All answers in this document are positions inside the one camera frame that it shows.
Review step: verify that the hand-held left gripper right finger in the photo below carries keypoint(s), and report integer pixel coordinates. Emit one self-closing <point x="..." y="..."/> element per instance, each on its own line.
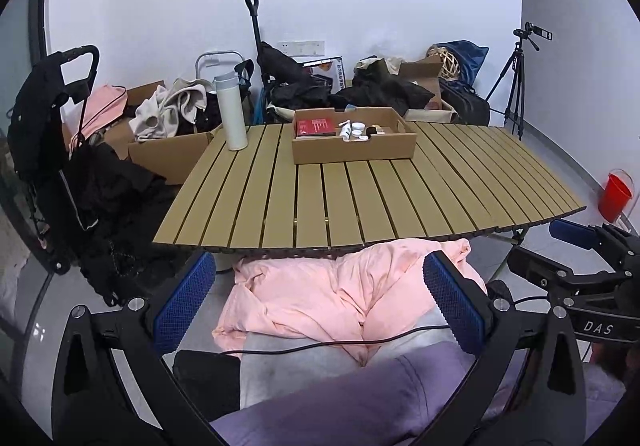
<point x="455" y="303"/>

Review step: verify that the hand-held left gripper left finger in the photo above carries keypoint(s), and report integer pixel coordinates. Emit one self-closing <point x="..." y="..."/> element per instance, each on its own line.
<point x="182" y="303"/>

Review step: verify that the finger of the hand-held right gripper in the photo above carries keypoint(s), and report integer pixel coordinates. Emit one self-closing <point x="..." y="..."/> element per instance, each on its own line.
<point x="575" y="232"/>
<point x="555" y="276"/>

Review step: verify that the cardboard tray box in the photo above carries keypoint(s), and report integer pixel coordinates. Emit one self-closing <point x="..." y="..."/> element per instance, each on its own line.
<point x="355" y="151"/>

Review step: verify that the white round jar lid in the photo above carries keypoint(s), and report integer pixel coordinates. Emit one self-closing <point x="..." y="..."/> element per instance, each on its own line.
<point x="360" y="138"/>

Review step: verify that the white plastic bottle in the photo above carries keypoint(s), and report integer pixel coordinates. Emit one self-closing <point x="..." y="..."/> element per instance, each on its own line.
<point x="345" y="132"/>

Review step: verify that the person's right hand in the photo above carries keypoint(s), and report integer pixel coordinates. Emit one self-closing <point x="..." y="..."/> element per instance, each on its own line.
<point x="612" y="356"/>

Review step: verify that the red bucket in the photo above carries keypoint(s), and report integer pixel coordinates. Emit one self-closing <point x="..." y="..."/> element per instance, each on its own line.
<point x="615" y="196"/>

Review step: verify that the black clothes pile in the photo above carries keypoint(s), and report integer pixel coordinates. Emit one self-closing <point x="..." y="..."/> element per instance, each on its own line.
<point x="120" y="206"/>

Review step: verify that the pink jacket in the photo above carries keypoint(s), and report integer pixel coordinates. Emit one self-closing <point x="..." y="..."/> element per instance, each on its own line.
<point x="330" y="296"/>

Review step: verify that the person's purple pants leg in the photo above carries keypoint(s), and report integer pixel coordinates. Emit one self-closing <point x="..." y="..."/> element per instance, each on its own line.
<point x="360" y="406"/>

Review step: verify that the large cardboard box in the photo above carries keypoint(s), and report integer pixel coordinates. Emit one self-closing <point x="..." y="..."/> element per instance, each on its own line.
<point x="170" y="156"/>

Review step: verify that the black tripod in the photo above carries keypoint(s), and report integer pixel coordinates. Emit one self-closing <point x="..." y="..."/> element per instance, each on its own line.
<point x="515" y="86"/>

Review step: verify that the black bag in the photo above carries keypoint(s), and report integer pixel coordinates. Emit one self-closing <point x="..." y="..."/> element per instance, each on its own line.
<point x="467" y="103"/>

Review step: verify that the small black item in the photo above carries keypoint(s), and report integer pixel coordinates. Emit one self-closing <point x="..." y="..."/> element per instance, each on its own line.
<point x="373" y="131"/>

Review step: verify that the beige clothing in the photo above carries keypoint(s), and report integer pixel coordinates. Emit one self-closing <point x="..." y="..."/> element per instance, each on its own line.
<point x="167" y="108"/>

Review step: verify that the white thermos bottle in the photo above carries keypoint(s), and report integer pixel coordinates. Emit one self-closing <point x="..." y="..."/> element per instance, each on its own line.
<point x="231" y="111"/>

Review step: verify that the blue bag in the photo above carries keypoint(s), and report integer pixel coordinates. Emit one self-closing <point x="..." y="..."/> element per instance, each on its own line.
<point x="470" y="58"/>

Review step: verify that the pink bag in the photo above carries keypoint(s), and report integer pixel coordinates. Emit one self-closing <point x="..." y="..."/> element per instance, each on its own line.
<point x="105" y="108"/>

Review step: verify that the woven rattan ball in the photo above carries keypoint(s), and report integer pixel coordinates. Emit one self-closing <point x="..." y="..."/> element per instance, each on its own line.
<point x="445" y="61"/>

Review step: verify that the brown cardboard box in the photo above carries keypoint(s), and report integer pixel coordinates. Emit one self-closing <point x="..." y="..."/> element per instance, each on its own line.
<point x="425" y="76"/>

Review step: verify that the red flat box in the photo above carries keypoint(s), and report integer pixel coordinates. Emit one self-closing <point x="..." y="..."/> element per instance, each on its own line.
<point x="315" y="127"/>

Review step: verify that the black coat pile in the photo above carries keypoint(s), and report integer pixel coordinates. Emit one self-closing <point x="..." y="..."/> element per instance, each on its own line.
<point x="390" y="88"/>

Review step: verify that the black cart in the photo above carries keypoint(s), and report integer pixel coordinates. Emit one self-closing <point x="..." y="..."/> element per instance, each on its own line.
<point x="40" y="126"/>

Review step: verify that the black jacket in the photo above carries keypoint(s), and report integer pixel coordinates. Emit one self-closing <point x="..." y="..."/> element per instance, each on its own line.
<point x="290" y="81"/>

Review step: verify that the white printed box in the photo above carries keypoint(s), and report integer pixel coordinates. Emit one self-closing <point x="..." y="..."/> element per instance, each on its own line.
<point x="327" y="68"/>

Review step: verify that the metal folding frame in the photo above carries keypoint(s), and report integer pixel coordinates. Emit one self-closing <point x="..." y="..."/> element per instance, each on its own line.
<point x="222" y="58"/>

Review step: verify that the wall socket strip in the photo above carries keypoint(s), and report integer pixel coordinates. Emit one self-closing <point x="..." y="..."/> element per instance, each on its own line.
<point x="300" y="45"/>

